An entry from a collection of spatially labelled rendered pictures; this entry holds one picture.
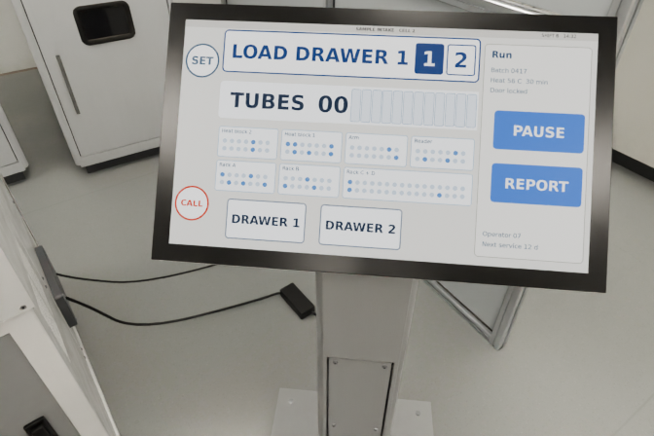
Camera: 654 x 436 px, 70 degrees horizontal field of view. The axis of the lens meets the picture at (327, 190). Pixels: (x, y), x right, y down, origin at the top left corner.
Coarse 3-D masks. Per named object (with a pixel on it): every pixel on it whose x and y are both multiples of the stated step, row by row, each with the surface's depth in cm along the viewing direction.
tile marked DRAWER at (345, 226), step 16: (320, 208) 54; (336, 208) 54; (352, 208) 54; (368, 208) 54; (384, 208) 53; (400, 208) 53; (320, 224) 54; (336, 224) 54; (352, 224) 54; (368, 224) 53; (384, 224) 53; (400, 224) 53; (320, 240) 54; (336, 240) 54; (352, 240) 53; (368, 240) 53; (384, 240) 53; (400, 240) 53
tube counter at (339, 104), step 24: (336, 96) 54; (360, 96) 54; (384, 96) 54; (408, 96) 54; (432, 96) 54; (456, 96) 53; (336, 120) 54; (360, 120) 54; (384, 120) 54; (408, 120) 54; (432, 120) 53; (456, 120) 53
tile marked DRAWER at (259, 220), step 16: (240, 208) 55; (256, 208) 54; (272, 208) 54; (288, 208) 54; (304, 208) 54; (240, 224) 54; (256, 224) 54; (272, 224) 54; (288, 224) 54; (304, 224) 54; (256, 240) 54; (272, 240) 54; (288, 240) 54; (304, 240) 54
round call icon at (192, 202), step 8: (176, 184) 55; (184, 184) 55; (192, 184) 55; (176, 192) 55; (184, 192) 55; (192, 192) 55; (200, 192) 55; (208, 192) 55; (176, 200) 55; (184, 200) 55; (192, 200) 55; (200, 200) 55; (208, 200) 55; (176, 208) 55; (184, 208) 55; (192, 208) 55; (200, 208) 55; (208, 208) 55; (176, 216) 55; (184, 216) 55; (192, 216) 55; (200, 216) 55; (208, 216) 55
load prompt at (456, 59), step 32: (224, 32) 56; (256, 32) 55; (288, 32) 55; (320, 32) 55; (224, 64) 55; (256, 64) 55; (288, 64) 55; (320, 64) 55; (352, 64) 54; (384, 64) 54; (416, 64) 54; (448, 64) 54; (480, 64) 53
